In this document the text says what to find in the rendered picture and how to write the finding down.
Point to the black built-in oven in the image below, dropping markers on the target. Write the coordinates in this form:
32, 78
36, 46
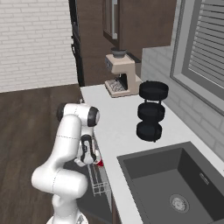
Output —
76, 46

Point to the beige coffee machine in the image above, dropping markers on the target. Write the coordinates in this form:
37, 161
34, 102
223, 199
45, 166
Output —
124, 77

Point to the grey window with blinds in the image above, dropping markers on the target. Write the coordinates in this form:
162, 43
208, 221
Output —
204, 49

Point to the brown wall cupboard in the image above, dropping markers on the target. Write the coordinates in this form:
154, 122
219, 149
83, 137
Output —
145, 20

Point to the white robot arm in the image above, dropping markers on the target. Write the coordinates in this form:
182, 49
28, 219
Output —
67, 137

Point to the red cup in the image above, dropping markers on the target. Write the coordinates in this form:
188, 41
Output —
100, 163

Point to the black three-tier stand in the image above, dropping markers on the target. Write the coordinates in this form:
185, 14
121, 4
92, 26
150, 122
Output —
151, 113

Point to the brown base cabinet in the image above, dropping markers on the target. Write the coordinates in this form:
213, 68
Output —
115, 214

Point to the dark dishwasher door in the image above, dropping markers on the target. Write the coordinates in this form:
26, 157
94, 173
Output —
96, 205

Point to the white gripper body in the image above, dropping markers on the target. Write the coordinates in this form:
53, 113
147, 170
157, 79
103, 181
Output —
79, 162

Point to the dark grey sink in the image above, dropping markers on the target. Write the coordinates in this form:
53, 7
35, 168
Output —
175, 180

